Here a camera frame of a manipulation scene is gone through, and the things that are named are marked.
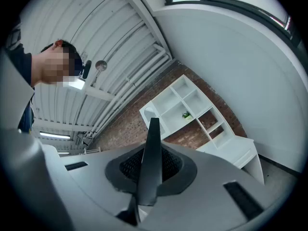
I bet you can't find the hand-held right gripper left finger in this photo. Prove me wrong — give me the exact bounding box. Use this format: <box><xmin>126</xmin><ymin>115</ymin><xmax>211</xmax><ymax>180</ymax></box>
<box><xmin>136</xmin><ymin>118</ymin><xmax>155</xmax><ymax>205</ymax></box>

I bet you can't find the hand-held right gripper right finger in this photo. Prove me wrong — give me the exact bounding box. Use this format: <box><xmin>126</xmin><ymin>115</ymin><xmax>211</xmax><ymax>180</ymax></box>
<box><xmin>145</xmin><ymin>118</ymin><xmax>163</xmax><ymax>206</ymax></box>

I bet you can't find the white desk with shelving unit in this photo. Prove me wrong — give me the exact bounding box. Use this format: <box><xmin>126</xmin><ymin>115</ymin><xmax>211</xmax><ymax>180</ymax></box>
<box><xmin>139</xmin><ymin>74</ymin><xmax>265</xmax><ymax>185</ymax></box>

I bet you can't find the white ribbed glass cabinet door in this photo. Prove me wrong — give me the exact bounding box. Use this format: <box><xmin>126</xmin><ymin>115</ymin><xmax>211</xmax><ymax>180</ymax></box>
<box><xmin>139</xmin><ymin>101</ymin><xmax>169</xmax><ymax>141</ymax></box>

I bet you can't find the white open shelf tower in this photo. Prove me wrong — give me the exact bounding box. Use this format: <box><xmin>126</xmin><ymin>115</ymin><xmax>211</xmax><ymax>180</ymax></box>
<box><xmin>170</xmin><ymin>75</ymin><xmax>233</xmax><ymax>150</ymax></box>

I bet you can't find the white ceiling pipe run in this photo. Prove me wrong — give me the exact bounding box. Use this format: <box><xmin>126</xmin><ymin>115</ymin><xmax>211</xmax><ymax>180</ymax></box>
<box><xmin>90</xmin><ymin>43</ymin><xmax>173</xmax><ymax>139</ymax></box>

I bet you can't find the fluorescent ceiling light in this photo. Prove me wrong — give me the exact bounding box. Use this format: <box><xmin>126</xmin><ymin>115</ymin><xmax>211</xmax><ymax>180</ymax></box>
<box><xmin>39</xmin><ymin>131</ymin><xmax>72</xmax><ymax>141</ymax></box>

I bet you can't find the round pendant lamp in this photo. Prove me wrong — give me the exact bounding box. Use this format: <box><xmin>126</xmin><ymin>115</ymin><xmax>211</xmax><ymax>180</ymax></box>
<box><xmin>95</xmin><ymin>60</ymin><xmax>108</xmax><ymax>72</ymax></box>

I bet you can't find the person's head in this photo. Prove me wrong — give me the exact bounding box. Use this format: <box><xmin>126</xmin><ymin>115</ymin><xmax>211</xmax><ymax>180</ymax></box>
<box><xmin>31</xmin><ymin>39</ymin><xmax>85</xmax><ymax>88</ymax></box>

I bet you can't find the person in dark shirt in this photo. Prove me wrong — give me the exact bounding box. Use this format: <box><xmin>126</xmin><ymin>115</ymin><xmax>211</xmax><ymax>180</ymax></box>
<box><xmin>4</xmin><ymin>18</ymin><xmax>36</xmax><ymax>133</ymax></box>

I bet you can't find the black framed window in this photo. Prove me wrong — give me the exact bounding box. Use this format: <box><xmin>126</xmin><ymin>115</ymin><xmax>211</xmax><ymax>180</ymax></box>
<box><xmin>163</xmin><ymin>0</ymin><xmax>301</xmax><ymax>48</ymax></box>

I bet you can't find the black head-mounted camera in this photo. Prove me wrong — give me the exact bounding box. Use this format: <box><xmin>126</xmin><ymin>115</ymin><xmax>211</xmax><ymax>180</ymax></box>
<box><xmin>80</xmin><ymin>60</ymin><xmax>92</xmax><ymax>79</ymax></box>

